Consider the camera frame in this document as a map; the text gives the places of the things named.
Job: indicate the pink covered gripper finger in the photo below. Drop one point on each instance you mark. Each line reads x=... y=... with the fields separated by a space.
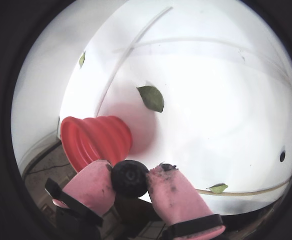
x=88 y=185

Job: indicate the pink stained gripper finger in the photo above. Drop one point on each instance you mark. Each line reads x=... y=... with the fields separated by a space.
x=175 y=197

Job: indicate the red collapsible cup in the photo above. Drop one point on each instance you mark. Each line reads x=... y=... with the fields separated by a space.
x=98 y=140

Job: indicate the light green leaf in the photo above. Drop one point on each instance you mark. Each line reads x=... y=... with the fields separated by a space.
x=218 y=188

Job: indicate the thin wooden stick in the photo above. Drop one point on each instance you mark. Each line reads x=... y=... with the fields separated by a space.
x=256 y=193

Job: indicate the dark green leaf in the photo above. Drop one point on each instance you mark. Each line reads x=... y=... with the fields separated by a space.
x=152 y=98

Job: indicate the large dark blueberry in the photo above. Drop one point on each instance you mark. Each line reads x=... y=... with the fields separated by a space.
x=282 y=156

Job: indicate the tiny green leaf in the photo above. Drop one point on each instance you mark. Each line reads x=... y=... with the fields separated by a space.
x=81 y=60

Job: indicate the translucent white strip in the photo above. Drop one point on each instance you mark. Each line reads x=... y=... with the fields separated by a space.
x=198 y=41

